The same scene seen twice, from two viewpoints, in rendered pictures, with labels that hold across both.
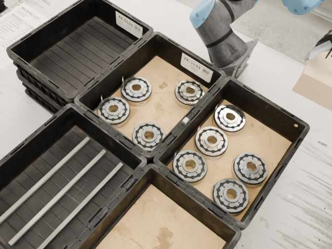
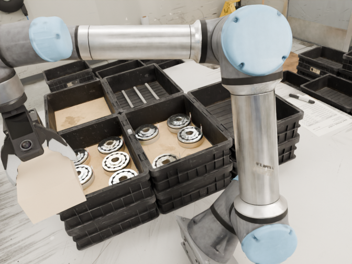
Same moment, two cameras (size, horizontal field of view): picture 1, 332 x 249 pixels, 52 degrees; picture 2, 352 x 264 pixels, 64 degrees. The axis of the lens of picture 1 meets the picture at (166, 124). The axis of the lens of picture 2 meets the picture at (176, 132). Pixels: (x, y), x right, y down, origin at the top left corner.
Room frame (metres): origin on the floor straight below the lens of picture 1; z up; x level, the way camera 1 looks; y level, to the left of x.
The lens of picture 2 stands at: (1.24, -0.58, 1.54)
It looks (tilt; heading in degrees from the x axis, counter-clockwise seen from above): 37 degrees down; 132
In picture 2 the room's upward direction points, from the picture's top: 9 degrees counter-clockwise
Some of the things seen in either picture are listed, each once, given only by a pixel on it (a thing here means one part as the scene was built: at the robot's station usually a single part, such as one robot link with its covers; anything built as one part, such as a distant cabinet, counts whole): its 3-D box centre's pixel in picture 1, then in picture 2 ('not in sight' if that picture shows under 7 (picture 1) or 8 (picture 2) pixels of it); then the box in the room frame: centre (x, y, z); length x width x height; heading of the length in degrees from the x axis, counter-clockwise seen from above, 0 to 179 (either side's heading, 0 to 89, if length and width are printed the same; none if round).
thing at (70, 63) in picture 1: (85, 52); (239, 114); (0.80, 0.31, 0.87); 0.40 x 0.30 x 0.11; 150
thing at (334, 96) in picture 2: not in sight; (333, 110); (1.01, 1.38, 0.31); 0.40 x 0.30 x 0.34; 154
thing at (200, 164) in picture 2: (152, 98); (173, 138); (0.65, 0.06, 0.87); 0.40 x 0.30 x 0.11; 150
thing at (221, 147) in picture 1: (211, 141); (116, 161); (0.53, -0.15, 0.86); 0.10 x 0.10 x 0.01
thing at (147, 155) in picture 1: (153, 89); (171, 128); (0.65, 0.06, 0.92); 0.40 x 0.30 x 0.02; 150
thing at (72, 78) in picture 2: not in sight; (75, 91); (-1.07, 0.66, 0.37); 0.40 x 0.30 x 0.45; 64
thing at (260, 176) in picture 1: (251, 167); (77, 175); (0.46, -0.27, 0.86); 0.10 x 0.10 x 0.01
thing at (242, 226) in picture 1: (234, 144); (93, 155); (0.50, -0.20, 0.92); 0.40 x 0.30 x 0.02; 150
